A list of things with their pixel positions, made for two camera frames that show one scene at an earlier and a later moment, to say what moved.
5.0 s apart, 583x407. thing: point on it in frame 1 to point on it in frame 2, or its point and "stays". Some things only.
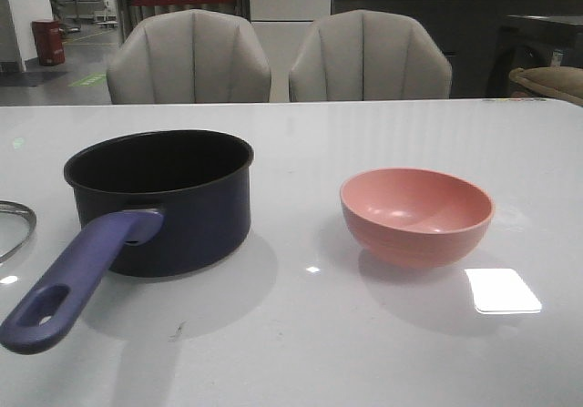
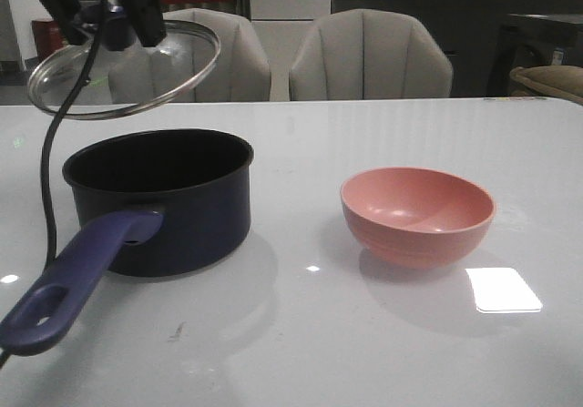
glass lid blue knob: (16, 207) to (123, 74)
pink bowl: (412, 218) stays
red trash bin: (49, 42) stays
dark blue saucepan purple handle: (165, 202) stays
